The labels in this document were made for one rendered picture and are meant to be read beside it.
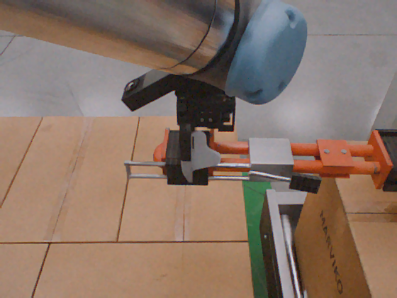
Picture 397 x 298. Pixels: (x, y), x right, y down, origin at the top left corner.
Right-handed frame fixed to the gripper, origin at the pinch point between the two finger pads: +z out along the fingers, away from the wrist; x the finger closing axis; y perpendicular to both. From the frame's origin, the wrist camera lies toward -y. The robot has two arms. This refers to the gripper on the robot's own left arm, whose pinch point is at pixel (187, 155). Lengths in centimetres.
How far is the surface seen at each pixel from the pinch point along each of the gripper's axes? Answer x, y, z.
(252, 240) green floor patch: 51, 23, 108
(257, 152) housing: -0.3, 11.5, -1.3
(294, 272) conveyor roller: 7, 28, 53
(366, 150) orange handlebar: 1.7, 29.9, -0.4
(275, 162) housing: -2.3, 14.1, -1.3
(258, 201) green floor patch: 74, 28, 108
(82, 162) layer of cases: 48, -43, 53
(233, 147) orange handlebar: 1.7, 7.6, -0.5
